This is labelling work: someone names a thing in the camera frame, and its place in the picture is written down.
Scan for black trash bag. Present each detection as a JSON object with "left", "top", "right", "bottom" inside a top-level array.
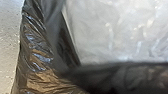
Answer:
[{"left": 9, "top": 0, "right": 168, "bottom": 94}]

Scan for white plastic bag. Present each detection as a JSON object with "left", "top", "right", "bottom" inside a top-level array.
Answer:
[{"left": 61, "top": 0, "right": 168, "bottom": 66}]

